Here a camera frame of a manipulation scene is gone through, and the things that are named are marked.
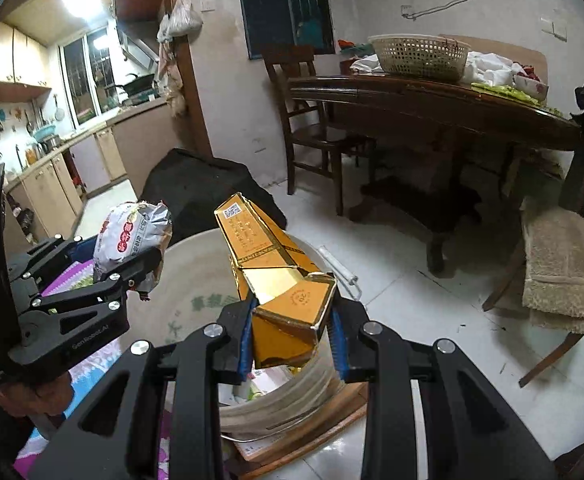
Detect beige upper kitchen cabinets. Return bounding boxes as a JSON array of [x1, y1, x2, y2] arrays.
[[0, 22, 52, 106]]

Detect person's left hand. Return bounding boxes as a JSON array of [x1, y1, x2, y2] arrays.
[[0, 371, 73, 420]]

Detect purple floral tablecloth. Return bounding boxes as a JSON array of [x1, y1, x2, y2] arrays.
[[14, 255, 173, 480]]

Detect black wok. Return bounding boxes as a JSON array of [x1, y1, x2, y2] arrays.
[[122, 74, 156, 97]]

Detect white plastic bucket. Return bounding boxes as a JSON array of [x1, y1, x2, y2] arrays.
[[122, 229, 369, 443]]

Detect white cloth pile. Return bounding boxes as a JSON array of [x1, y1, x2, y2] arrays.
[[464, 51, 529, 87]]

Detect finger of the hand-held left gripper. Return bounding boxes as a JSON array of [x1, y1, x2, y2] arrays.
[[8, 235, 81, 307], [19, 248, 165, 362]]

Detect beige lower kitchen cabinets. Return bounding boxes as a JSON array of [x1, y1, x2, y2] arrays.
[[4, 100, 173, 241]]

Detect black bag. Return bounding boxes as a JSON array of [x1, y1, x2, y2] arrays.
[[139, 147, 287, 247]]

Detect white plastic basket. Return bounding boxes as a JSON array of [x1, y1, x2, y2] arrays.
[[368, 34, 473, 82]]

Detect range hood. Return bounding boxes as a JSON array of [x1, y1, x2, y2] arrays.
[[116, 30, 160, 63]]

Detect wooden stool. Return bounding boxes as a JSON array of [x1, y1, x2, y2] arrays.
[[482, 195, 584, 389]]

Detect kitchen window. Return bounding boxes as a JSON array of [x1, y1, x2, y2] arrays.
[[60, 30, 122, 126]]

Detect white and silver snack packet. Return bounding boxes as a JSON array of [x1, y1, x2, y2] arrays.
[[93, 200, 173, 297]]

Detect hanging plastic bags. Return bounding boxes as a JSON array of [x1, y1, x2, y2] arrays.
[[157, 0, 204, 44]]

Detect beige kitchen cabinets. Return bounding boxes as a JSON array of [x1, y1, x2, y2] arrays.
[[0, 22, 52, 106], [4, 100, 173, 241]]

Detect dark wall window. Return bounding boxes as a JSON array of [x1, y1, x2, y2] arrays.
[[235, 0, 335, 61]]

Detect dark wooden dining table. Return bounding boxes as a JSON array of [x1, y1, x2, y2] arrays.
[[289, 74, 584, 275]]

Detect dark wooden chair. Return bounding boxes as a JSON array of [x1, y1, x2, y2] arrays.
[[262, 45, 377, 217]]

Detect white wall socket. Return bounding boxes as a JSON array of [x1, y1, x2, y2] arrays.
[[542, 16, 568, 41]]

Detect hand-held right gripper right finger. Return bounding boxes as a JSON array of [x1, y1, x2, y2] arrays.
[[328, 297, 559, 480]]

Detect golden cardboard box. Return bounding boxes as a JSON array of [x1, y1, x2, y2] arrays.
[[214, 192, 339, 368]]

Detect floral printed bowl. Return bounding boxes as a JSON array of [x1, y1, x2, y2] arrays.
[[514, 72, 551, 104]]

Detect beige towel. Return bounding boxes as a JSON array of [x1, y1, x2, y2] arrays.
[[519, 200, 584, 337]]

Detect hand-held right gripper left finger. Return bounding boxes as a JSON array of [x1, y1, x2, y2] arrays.
[[28, 297, 260, 480]]

